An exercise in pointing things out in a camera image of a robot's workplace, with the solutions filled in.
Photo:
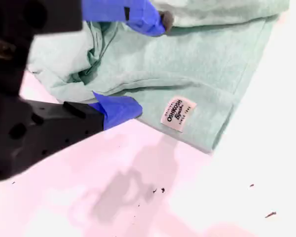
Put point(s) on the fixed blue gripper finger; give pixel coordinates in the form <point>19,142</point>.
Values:
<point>138,12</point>

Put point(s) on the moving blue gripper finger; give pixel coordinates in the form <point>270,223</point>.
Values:
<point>64,123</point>

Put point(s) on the pale green T-shirt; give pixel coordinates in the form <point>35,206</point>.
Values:
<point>187,61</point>

